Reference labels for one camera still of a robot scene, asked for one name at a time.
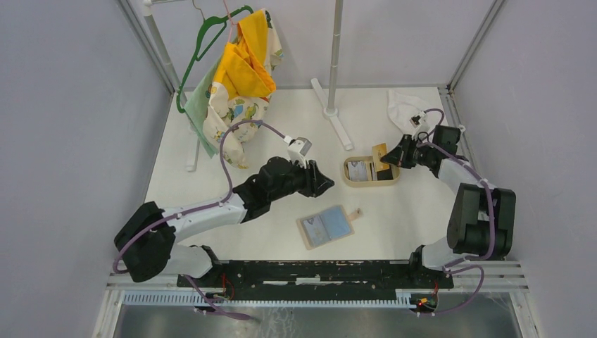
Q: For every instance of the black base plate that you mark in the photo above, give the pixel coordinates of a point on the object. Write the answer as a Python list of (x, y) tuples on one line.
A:
[(321, 280)]

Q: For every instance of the white cloth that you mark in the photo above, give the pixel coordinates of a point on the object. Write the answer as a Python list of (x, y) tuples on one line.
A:
[(401, 107)]

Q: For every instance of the light green printed cloth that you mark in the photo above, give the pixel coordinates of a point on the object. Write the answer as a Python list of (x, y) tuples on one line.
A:
[(205, 84)]

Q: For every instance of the green clothes hanger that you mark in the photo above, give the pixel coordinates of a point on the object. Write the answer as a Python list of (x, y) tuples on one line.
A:
[(200, 50)]

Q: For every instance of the rack pole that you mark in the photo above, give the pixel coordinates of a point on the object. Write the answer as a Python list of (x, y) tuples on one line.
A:
[(333, 74), (147, 12)]

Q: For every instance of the yellow cloth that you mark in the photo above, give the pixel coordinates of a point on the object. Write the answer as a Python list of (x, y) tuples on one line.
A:
[(246, 66)]

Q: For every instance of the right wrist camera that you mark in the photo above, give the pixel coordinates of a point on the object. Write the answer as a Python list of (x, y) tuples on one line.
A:
[(419, 124)]

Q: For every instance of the right rack pole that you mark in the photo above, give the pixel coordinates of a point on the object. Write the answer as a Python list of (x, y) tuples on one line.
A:
[(333, 74)]

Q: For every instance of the beige oval tray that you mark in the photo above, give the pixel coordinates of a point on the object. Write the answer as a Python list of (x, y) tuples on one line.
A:
[(372, 182)]

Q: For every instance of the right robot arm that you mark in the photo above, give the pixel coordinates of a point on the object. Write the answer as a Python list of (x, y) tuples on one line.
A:
[(481, 224)]

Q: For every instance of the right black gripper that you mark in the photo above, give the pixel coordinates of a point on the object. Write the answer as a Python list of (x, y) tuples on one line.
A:
[(399, 155)]

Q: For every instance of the beige card holder wallet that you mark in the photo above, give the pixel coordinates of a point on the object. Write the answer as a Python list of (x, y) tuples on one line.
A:
[(337, 222)]

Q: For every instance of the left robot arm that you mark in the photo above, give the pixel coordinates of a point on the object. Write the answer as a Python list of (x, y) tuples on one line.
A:
[(149, 242)]

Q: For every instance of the pink clothes hanger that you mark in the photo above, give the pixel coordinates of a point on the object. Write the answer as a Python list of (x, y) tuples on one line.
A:
[(233, 30)]

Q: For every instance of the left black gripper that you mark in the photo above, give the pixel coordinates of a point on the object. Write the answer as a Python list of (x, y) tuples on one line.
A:
[(315, 182)]

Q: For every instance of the right rack foot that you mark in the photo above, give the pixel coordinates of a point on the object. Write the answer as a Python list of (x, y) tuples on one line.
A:
[(339, 129)]

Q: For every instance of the black VIP card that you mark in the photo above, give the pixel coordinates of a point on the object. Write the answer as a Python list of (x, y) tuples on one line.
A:
[(384, 175)]

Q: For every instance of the cream printed cloth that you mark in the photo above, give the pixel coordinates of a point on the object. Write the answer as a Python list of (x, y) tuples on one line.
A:
[(233, 123)]

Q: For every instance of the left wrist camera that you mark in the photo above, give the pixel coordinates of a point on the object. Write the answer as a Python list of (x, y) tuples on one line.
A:
[(297, 149)]

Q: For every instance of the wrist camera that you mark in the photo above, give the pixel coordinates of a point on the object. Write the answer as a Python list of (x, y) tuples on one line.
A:
[(419, 124), (297, 149)]

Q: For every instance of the left rack pole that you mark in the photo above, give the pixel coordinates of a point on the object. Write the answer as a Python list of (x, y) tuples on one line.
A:
[(147, 12)]

